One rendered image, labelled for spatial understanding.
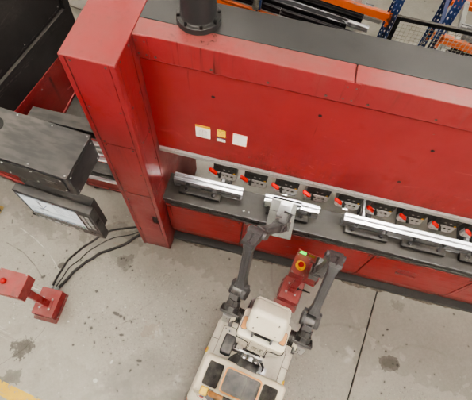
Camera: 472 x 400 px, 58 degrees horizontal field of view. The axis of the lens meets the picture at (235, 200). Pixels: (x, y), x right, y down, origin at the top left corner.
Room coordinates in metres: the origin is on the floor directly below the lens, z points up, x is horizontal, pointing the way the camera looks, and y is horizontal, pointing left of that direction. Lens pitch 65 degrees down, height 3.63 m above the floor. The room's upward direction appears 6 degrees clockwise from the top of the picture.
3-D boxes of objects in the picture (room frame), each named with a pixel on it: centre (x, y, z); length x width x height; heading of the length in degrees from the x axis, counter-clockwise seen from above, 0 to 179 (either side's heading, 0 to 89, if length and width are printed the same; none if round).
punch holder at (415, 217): (1.16, -1.11, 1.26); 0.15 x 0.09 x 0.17; 81
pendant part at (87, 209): (0.89, 0.95, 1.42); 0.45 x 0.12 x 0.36; 77
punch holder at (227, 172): (1.34, 0.08, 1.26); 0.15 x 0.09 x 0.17; 81
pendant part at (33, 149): (0.99, 0.97, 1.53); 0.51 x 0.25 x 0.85; 77
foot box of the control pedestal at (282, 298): (0.86, -0.54, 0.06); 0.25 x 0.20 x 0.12; 161
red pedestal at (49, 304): (0.57, 1.44, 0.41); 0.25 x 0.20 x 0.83; 171
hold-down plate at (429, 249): (1.07, -1.33, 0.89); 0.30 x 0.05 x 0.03; 81
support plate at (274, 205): (1.13, -0.32, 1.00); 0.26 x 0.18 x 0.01; 171
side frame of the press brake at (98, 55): (1.60, 0.60, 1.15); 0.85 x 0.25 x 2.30; 171
